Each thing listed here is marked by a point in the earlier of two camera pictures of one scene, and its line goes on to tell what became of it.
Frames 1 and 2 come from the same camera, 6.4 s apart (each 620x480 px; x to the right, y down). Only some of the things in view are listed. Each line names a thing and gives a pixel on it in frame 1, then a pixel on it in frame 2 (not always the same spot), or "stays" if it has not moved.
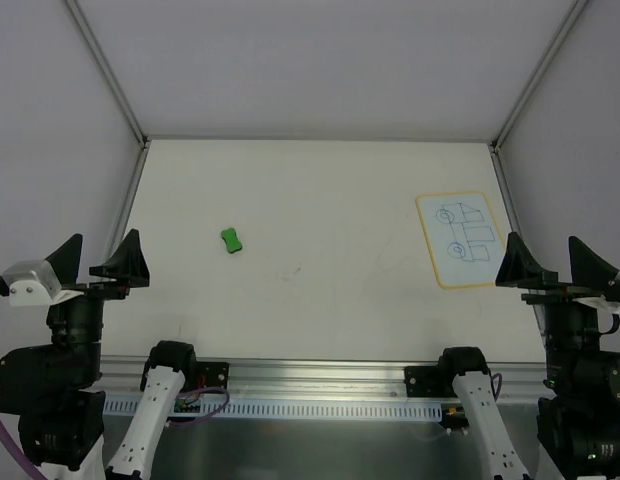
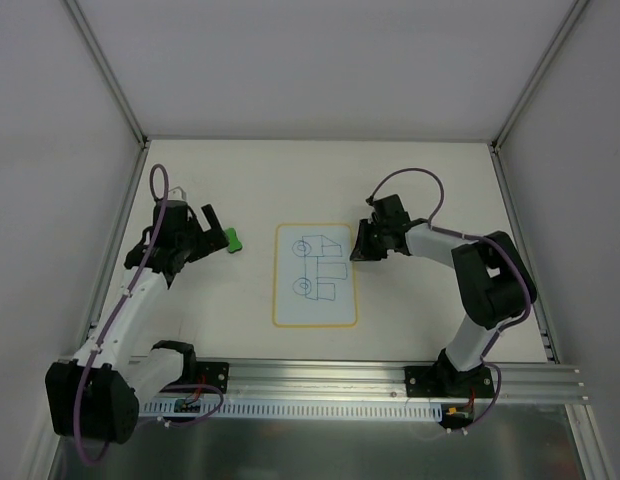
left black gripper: x=90 y=289 → x=205 y=240
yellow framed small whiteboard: x=464 y=237 → x=314 y=282
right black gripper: x=563 y=292 → x=372 y=239
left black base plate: x=212 y=374 stays
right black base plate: x=429 y=382 stays
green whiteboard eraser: x=232 y=242 stays
